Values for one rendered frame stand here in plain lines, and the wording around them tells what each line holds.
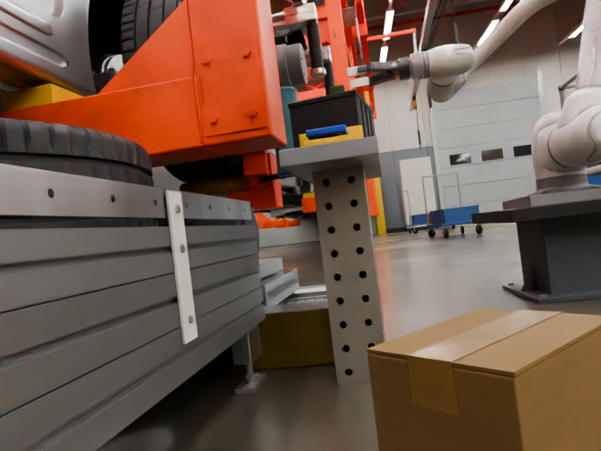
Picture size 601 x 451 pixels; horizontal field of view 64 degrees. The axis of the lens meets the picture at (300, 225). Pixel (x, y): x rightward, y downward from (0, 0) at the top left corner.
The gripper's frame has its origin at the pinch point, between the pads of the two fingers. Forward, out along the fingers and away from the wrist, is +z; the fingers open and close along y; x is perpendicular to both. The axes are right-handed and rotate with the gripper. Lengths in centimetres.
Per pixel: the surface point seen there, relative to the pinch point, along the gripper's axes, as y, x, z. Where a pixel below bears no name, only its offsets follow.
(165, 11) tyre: -47, 13, 46
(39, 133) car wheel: -113, -35, 39
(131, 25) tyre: -49, 10, 56
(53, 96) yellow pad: -69, -13, 68
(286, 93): -32.6, -11.1, 18.2
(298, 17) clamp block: -36.4, 8.6, 11.6
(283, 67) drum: -23.4, -0.2, 19.7
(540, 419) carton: -130, -70, -16
